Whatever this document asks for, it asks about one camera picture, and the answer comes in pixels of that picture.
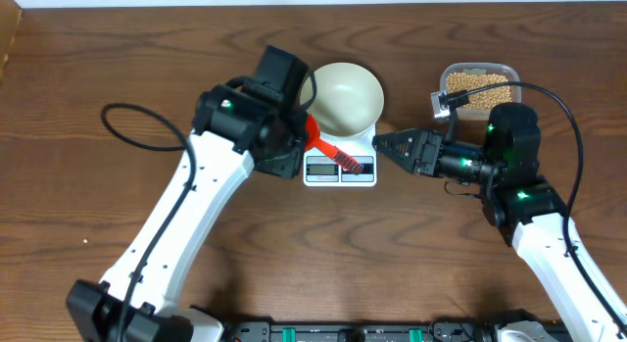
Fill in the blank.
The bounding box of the white digital kitchen scale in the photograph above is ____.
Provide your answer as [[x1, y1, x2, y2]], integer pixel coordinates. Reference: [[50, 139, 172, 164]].
[[303, 119, 377, 187]]

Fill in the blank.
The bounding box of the clear plastic container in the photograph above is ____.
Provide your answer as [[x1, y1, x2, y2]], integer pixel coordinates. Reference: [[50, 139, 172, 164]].
[[440, 63, 522, 122]]

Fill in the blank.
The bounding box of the red plastic measuring scoop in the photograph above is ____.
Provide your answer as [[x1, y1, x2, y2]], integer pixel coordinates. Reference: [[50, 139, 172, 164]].
[[305, 115, 362, 174]]

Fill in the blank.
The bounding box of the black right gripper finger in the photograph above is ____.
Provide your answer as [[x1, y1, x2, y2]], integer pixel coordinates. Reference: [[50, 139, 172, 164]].
[[372, 128, 428, 151], [373, 135, 426, 173]]

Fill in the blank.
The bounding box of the white round bowl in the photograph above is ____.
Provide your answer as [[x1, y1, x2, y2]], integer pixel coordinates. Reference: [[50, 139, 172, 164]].
[[307, 63, 385, 139]]

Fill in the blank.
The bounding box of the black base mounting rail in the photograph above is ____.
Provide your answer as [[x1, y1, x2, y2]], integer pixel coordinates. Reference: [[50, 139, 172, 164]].
[[215, 319, 569, 342]]

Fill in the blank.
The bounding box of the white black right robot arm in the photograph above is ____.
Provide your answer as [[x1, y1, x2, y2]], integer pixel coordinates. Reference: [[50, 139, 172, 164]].
[[372, 103, 626, 341]]

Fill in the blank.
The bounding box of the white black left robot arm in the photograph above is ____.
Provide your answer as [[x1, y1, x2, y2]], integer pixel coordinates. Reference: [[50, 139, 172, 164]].
[[66, 46, 313, 341]]

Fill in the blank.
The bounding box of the yellow soybeans pile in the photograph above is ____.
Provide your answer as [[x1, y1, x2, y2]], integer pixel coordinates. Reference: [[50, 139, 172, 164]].
[[446, 72, 513, 110]]

